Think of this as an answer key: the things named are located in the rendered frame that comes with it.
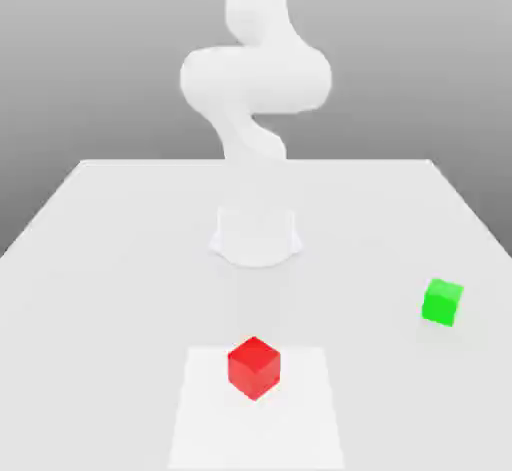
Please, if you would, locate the small green cube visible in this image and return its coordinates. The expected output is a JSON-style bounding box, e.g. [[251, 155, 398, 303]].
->
[[420, 277, 465, 328]]

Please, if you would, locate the small red cube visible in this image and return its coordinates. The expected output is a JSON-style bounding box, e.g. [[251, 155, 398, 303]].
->
[[227, 335, 282, 402]]

